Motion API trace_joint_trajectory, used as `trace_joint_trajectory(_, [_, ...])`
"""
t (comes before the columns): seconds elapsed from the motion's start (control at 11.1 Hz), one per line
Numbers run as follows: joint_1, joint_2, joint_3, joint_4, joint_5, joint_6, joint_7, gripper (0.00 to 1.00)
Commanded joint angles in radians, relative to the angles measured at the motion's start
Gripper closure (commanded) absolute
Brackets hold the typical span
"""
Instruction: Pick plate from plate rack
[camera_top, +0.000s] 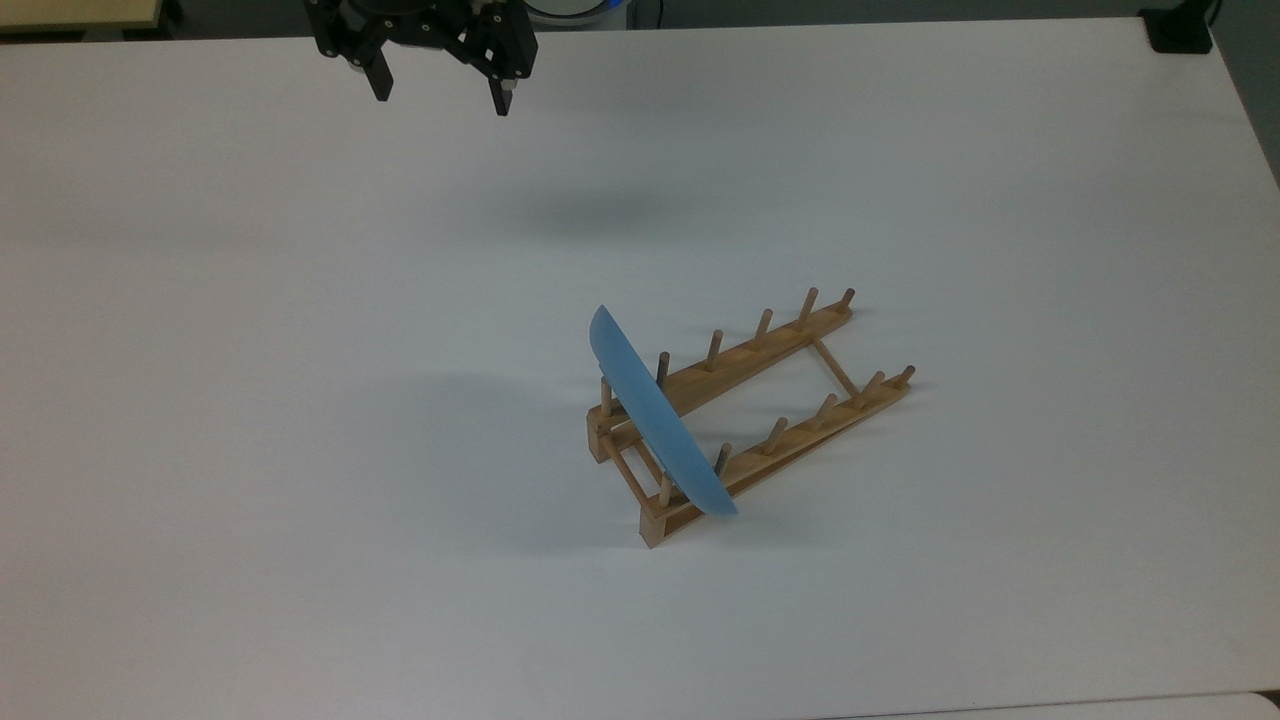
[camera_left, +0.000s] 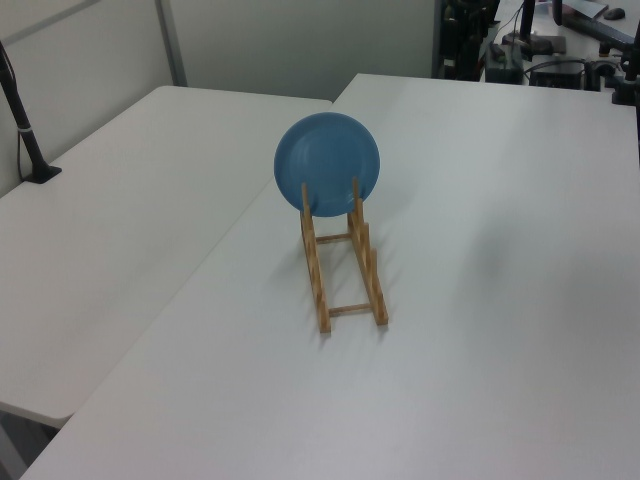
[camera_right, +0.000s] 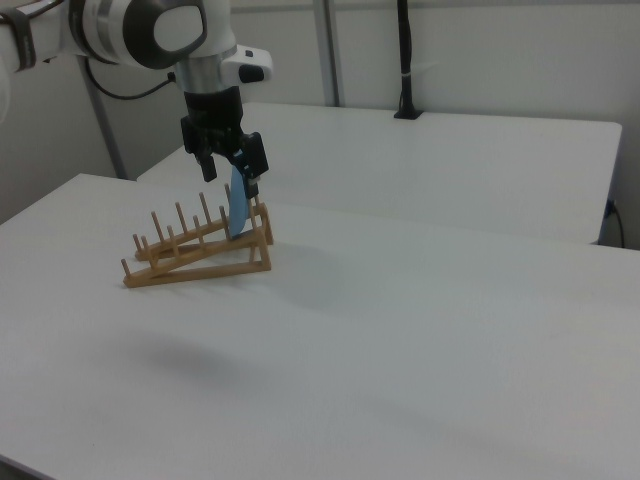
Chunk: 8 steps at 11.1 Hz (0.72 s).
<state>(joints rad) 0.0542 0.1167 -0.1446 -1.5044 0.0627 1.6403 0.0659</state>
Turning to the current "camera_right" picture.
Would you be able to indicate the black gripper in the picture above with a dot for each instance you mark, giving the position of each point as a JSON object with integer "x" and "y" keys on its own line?
{"x": 212, "y": 120}

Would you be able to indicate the blue round plate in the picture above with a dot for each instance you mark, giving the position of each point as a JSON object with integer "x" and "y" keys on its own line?
{"x": 239, "y": 215}

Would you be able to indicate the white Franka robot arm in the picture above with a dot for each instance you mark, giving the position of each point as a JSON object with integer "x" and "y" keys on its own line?
{"x": 125, "y": 30}

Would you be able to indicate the wooden plate rack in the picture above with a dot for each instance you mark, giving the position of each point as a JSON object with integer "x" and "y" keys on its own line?
{"x": 200, "y": 274}

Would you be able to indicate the grey aluminium frame post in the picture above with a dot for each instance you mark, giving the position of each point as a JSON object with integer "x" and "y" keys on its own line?
{"x": 327, "y": 50}

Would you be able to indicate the black camera pole with base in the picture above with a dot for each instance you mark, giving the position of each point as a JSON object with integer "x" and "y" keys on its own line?
{"x": 406, "y": 50}

